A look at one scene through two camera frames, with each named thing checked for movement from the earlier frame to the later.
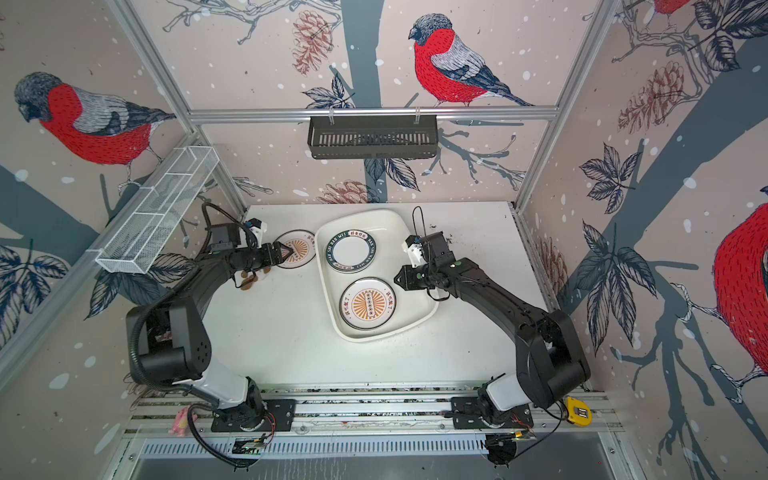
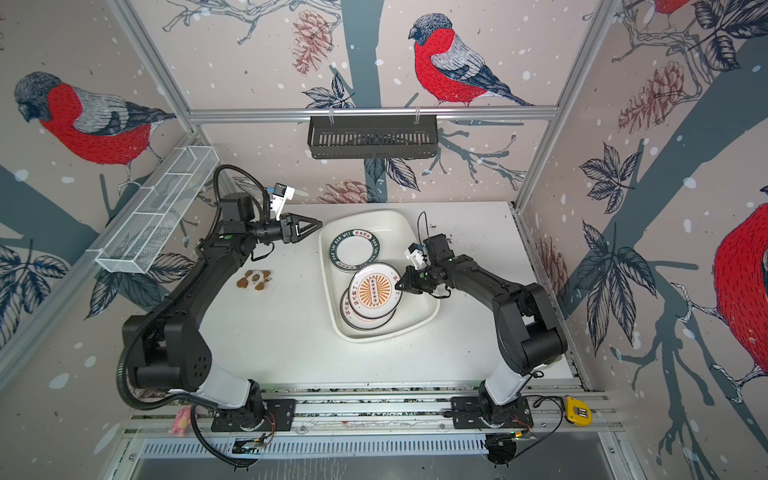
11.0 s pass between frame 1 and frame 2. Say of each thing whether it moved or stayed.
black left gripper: moved
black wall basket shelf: stayed
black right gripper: stayed
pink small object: stayed
